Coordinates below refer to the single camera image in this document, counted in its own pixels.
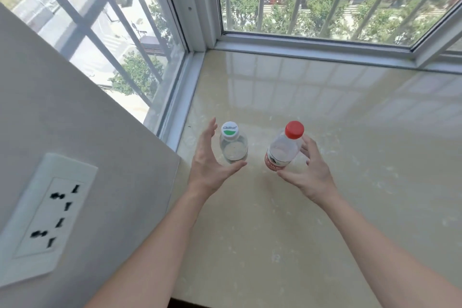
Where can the person's left thumb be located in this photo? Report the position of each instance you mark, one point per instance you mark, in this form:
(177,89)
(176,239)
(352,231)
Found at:
(232,168)

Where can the person's right thumb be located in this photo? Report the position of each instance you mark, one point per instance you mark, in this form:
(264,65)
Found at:
(288,176)

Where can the person's left forearm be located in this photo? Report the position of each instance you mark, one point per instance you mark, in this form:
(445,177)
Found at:
(155,253)

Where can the person's right hand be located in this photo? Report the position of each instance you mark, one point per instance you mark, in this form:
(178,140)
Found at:
(314,177)

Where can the red-capped clear water bottle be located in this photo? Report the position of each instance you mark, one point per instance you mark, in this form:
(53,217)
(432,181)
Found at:
(283,149)

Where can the person's left hand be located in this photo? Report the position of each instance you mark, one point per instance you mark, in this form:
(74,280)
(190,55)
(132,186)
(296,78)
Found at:
(205,170)

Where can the green street tree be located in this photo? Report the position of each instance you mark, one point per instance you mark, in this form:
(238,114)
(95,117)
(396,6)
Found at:
(137,73)

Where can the white-capped clear water bottle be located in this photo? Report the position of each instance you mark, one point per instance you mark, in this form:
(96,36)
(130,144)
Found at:
(234,145)

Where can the person's right forearm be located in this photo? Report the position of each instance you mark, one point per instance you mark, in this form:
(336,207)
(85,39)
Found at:
(382,253)

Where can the white window frame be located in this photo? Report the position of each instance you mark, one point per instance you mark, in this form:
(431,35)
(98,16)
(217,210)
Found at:
(325,49)
(180,66)

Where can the white wall power socket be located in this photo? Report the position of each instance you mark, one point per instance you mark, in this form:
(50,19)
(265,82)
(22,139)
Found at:
(39,221)

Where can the row of green street trees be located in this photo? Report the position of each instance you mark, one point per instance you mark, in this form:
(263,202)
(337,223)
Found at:
(325,17)

